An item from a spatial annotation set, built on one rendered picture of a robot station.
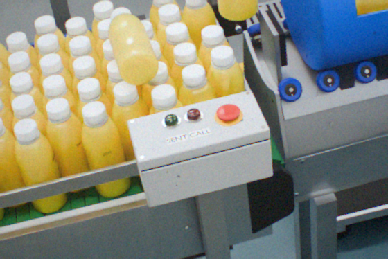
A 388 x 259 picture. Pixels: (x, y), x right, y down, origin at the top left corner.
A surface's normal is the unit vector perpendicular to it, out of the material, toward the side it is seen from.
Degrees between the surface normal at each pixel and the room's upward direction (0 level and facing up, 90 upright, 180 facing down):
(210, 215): 90
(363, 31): 93
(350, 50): 110
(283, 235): 0
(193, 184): 90
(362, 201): 0
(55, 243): 90
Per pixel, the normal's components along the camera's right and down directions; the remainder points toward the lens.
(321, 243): 0.22, 0.62
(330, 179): 0.27, 0.83
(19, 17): -0.12, -0.74
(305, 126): 0.17, 0.34
